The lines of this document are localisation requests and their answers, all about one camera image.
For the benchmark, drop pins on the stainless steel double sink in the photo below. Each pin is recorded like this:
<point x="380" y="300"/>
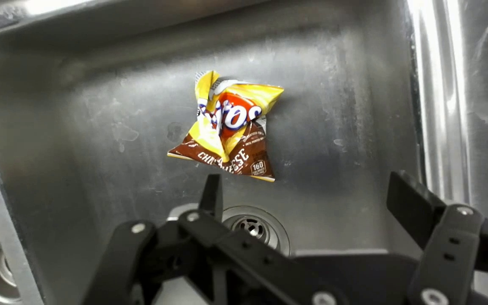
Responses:
<point x="96" y="94"/>

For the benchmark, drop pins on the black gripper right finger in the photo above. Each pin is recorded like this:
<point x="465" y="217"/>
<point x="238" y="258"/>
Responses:
<point x="453" y="239"/>

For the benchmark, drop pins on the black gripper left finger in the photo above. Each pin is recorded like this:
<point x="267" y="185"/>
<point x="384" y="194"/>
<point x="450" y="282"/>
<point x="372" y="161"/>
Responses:
<point x="223" y="266"/>

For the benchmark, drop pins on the yellow red chips packet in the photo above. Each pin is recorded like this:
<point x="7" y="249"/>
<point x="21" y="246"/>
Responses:
<point x="229" y="131"/>

